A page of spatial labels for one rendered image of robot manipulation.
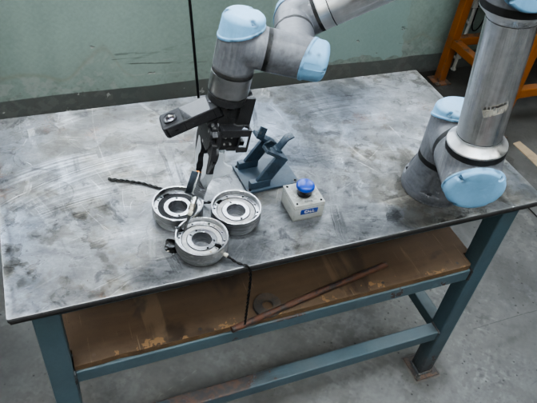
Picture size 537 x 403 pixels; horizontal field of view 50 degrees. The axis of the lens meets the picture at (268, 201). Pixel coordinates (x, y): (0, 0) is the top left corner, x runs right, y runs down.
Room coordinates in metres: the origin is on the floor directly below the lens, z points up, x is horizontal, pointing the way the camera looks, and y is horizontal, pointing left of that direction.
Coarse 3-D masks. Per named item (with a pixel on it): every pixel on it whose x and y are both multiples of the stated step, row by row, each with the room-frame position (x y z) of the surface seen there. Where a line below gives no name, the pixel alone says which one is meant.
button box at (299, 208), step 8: (288, 192) 0.93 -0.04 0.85; (296, 192) 0.93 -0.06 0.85; (312, 192) 0.94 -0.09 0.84; (280, 200) 0.95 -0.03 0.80; (288, 200) 0.92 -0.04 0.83; (296, 200) 0.91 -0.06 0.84; (304, 200) 0.91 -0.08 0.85; (312, 200) 0.92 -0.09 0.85; (320, 200) 0.92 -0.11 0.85; (288, 208) 0.91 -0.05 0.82; (296, 208) 0.89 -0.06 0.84; (304, 208) 0.90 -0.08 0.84; (312, 208) 0.91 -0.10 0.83; (320, 208) 0.92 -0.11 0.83; (296, 216) 0.89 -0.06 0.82; (304, 216) 0.90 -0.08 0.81; (312, 216) 0.91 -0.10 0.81; (320, 216) 0.92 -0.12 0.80
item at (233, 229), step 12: (228, 192) 0.91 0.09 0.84; (240, 192) 0.92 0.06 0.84; (216, 204) 0.88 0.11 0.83; (228, 204) 0.89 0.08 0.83; (240, 204) 0.89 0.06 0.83; (252, 204) 0.90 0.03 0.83; (216, 216) 0.83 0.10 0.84; (228, 216) 0.85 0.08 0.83; (228, 228) 0.82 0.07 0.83; (240, 228) 0.82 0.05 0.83; (252, 228) 0.84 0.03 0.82
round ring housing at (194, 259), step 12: (180, 228) 0.79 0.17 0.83; (216, 228) 0.81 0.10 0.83; (180, 240) 0.77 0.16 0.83; (192, 240) 0.78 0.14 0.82; (204, 240) 0.80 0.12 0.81; (216, 240) 0.78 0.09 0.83; (228, 240) 0.77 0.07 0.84; (180, 252) 0.74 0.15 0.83; (216, 252) 0.74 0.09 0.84; (192, 264) 0.73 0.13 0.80; (204, 264) 0.73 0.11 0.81
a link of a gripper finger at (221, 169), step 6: (204, 156) 0.87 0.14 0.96; (222, 156) 0.87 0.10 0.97; (204, 162) 0.87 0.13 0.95; (222, 162) 0.87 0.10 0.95; (204, 168) 0.86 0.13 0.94; (216, 168) 0.87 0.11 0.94; (222, 168) 0.87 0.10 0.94; (228, 168) 0.88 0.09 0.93; (204, 174) 0.85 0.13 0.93; (210, 174) 0.85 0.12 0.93; (216, 174) 0.87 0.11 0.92; (222, 174) 0.87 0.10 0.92; (228, 174) 0.88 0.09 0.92; (204, 180) 0.86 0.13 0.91; (210, 180) 0.86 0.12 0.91; (204, 186) 0.86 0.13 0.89
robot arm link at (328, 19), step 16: (288, 0) 1.06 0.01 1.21; (304, 0) 1.03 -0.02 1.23; (320, 0) 1.02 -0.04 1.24; (336, 0) 1.01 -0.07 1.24; (352, 0) 1.01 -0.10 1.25; (368, 0) 1.01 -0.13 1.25; (384, 0) 1.02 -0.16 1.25; (288, 16) 0.99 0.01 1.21; (304, 16) 1.00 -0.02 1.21; (320, 16) 1.01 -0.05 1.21; (336, 16) 1.01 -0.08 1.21; (352, 16) 1.02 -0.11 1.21; (320, 32) 1.02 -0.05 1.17
